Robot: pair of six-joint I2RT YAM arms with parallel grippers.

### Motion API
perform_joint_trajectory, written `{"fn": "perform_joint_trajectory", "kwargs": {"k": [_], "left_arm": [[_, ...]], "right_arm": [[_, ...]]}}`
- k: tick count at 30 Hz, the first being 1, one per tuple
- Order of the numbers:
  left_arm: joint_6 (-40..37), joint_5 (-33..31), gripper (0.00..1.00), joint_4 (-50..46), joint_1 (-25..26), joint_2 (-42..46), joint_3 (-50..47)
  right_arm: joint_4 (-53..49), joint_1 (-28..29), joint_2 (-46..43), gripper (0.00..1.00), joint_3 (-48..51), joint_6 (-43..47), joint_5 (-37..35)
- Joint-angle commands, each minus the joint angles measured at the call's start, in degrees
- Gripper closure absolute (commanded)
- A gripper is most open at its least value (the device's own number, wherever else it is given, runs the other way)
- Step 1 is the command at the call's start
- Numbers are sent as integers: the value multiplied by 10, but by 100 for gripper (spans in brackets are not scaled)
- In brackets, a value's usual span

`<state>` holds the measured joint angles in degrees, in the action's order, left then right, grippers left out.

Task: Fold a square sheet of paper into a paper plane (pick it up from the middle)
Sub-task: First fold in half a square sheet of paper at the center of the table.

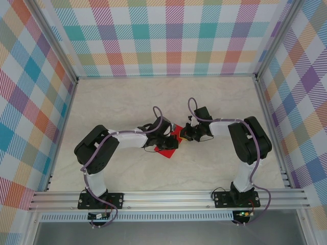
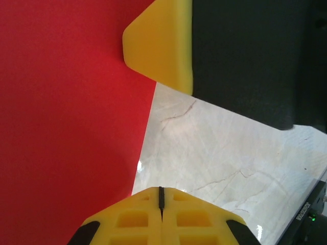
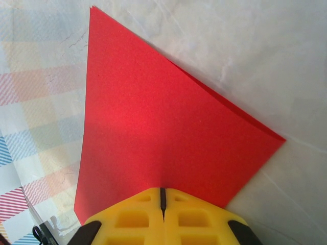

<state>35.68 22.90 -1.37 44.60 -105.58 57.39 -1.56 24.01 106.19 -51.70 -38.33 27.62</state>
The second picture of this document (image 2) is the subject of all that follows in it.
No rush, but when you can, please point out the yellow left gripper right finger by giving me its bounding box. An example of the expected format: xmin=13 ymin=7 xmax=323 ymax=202
xmin=162 ymin=187 xmax=261 ymax=245

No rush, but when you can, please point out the red paper sheet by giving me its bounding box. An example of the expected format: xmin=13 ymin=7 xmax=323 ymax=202
xmin=0 ymin=0 xmax=160 ymax=245

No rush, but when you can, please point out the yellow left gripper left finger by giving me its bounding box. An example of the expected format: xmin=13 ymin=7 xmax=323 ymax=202
xmin=67 ymin=187 xmax=163 ymax=245

